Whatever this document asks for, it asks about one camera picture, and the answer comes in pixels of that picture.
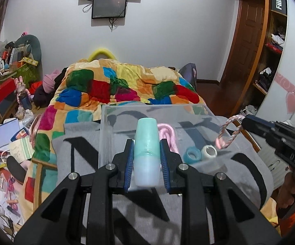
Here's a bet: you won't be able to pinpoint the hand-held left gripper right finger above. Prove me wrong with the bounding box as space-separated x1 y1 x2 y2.
159 138 283 245

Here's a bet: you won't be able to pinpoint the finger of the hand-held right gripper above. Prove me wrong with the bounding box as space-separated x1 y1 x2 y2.
243 115 277 131
241 122 284 146

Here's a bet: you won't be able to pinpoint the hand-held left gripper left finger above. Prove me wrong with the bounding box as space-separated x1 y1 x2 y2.
13 139 135 245

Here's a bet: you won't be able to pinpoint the mint green plastic bottle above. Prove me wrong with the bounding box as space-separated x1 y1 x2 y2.
134 117 161 187

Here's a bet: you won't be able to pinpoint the pink cable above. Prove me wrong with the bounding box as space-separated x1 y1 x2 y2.
157 123 180 159

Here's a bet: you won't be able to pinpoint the blue tape roll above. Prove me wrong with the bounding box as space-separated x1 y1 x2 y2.
183 147 204 164

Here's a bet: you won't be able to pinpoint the pink white braided cord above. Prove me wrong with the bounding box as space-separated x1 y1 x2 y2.
216 115 246 150

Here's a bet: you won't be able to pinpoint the white tape roll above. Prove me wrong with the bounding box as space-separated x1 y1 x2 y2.
201 145 218 159

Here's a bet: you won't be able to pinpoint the clear plastic box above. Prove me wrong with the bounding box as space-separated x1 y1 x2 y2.
99 103 243 176

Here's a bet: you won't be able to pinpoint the person's right hand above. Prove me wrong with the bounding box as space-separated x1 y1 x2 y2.
276 165 295 219

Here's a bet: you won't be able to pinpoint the white shoes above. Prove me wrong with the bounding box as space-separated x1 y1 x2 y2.
240 105 258 119

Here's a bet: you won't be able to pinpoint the grey blanket with black letters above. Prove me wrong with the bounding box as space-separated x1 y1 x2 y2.
56 115 275 245

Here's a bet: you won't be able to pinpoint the wooden wardrobe shelves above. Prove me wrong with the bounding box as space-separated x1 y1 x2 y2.
232 0 291 113

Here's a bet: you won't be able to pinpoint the colourful patchwork blanket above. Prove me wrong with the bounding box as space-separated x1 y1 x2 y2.
24 59 215 211

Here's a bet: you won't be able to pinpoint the brown wooden door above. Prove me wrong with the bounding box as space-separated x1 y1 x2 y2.
220 0 267 90

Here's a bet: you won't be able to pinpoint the purple bag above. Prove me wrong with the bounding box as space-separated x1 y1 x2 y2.
177 63 198 90

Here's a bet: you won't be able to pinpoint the dark clothes pile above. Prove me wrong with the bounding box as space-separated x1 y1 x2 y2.
32 67 69 108

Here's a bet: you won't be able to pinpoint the pink knitted hat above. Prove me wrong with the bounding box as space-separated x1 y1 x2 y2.
42 69 62 94

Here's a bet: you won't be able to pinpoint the yellow curved pillow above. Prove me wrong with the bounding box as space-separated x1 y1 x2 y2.
88 47 118 63

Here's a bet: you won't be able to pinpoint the black printed box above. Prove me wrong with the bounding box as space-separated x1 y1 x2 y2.
271 0 290 16

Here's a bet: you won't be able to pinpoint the pink bunny figurine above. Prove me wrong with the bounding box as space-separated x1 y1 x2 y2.
14 76 32 109

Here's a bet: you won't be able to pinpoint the pile of papers and photos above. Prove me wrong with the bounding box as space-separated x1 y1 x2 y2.
0 153 31 236

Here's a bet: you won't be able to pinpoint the green patterned box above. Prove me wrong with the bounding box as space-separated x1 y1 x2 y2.
9 62 42 89

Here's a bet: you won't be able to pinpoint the red box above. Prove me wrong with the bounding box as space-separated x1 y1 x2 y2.
0 78 17 107

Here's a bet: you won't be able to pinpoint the grey-green curved pillow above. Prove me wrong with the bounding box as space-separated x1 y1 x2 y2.
13 34 43 69

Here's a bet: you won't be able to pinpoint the small wall-mounted monitor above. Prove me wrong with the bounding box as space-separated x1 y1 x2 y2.
91 0 128 20

